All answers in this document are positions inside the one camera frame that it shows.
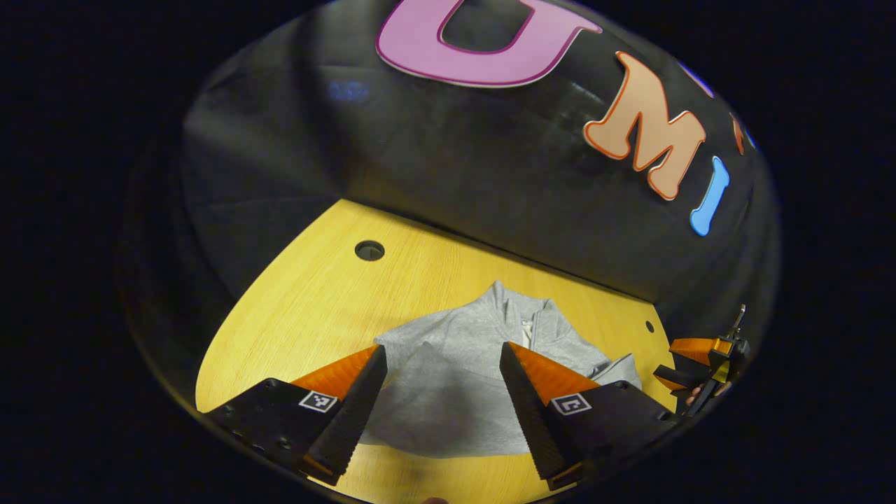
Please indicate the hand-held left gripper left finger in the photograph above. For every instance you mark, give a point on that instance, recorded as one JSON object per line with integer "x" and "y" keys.
{"x": 350, "y": 420}

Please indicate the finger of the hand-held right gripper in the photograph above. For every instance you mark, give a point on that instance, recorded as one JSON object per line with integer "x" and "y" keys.
{"x": 700, "y": 348}
{"x": 675, "y": 378}

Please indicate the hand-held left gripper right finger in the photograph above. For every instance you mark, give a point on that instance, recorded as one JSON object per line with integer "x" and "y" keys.
{"x": 532, "y": 420}

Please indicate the grey zip-neck sweatshirt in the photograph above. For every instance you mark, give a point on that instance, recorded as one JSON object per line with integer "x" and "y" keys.
{"x": 448, "y": 392}

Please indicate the black backdrop cloth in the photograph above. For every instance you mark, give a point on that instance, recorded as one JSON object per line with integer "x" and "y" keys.
{"x": 455, "y": 154}

